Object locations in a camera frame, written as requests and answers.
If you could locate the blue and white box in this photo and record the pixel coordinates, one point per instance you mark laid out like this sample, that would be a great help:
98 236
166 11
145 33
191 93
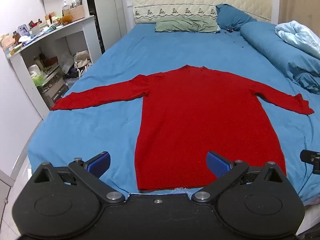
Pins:
23 30

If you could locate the white cloth bag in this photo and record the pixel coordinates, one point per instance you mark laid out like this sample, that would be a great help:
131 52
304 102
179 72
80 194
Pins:
82 59

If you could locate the blue pillow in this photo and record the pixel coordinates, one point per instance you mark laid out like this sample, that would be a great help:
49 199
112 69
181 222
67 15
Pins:
232 17

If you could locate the green and white plastic pack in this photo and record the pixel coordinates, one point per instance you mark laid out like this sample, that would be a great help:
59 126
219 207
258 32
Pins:
37 76

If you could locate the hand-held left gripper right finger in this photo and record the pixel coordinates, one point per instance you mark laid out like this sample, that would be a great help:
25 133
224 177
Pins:
217 163

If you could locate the wicker basket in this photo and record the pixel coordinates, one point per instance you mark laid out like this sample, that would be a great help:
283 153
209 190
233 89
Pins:
77 12

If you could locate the white shelf desk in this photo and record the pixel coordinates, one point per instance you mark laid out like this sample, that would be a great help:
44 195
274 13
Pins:
32 55

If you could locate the red knit sweater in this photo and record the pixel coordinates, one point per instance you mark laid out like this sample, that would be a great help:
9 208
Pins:
197 127

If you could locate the bed with blue sheet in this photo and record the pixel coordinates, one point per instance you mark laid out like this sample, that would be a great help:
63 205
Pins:
160 52

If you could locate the grey and white wardrobe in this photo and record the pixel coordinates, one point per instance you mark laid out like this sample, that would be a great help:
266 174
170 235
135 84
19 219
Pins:
110 12

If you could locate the green pillow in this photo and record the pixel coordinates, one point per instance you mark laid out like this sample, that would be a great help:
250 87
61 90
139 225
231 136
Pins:
185 25

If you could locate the cream quilted headboard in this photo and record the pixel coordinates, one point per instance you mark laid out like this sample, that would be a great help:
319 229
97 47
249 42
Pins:
200 2

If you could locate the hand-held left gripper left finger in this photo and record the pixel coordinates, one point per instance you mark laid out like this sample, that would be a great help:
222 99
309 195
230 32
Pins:
100 163

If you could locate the clear pump bottle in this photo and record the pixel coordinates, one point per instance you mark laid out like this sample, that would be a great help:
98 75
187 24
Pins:
65 8

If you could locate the light blue blanket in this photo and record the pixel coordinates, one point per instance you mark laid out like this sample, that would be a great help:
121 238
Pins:
300 37

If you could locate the rolled blue duvet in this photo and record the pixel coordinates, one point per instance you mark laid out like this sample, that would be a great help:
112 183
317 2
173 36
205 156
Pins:
275 50

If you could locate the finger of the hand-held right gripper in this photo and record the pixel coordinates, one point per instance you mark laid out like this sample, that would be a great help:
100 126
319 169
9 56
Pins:
310 161

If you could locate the orange plush toy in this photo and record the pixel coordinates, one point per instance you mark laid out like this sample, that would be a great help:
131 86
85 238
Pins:
67 18

